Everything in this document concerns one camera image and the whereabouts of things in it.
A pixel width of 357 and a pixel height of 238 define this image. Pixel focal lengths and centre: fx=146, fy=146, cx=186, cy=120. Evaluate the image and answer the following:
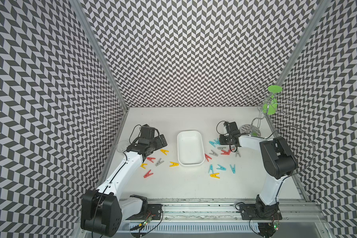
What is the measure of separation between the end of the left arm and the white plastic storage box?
17 centimetres

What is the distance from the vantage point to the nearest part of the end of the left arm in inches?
22.8

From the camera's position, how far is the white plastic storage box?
914mm
